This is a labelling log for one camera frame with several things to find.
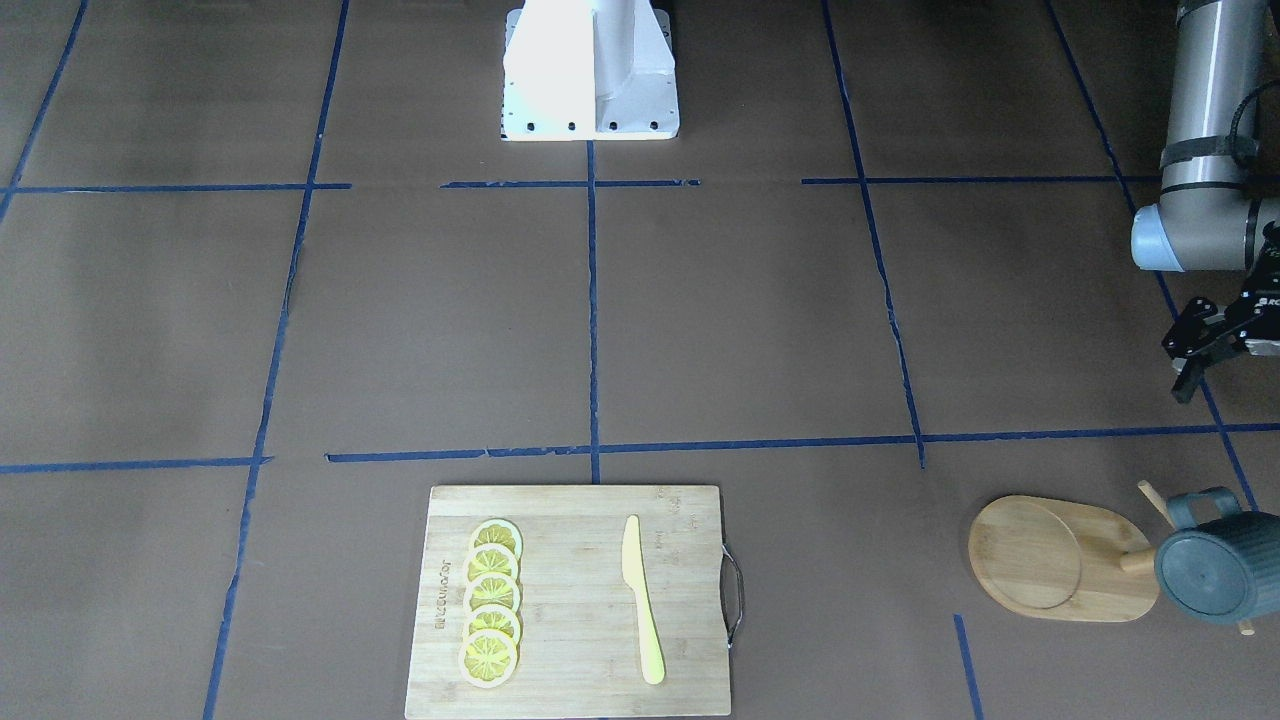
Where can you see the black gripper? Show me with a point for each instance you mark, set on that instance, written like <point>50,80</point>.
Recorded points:
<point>1262,312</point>

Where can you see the teal mug yellow inside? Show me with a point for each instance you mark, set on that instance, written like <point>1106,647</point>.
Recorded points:
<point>1221,564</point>

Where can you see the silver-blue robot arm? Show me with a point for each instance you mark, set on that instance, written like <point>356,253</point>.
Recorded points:
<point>1204,221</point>

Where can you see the wooden cup storage rack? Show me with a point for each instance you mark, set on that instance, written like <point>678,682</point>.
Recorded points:
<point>1051,559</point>

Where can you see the yellow plastic knife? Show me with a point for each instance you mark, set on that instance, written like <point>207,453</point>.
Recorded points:
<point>651,659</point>

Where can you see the bamboo cutting board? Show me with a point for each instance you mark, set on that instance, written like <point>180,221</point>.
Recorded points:
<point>578,654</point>

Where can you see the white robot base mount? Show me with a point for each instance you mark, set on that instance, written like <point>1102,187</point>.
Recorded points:
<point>577,71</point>

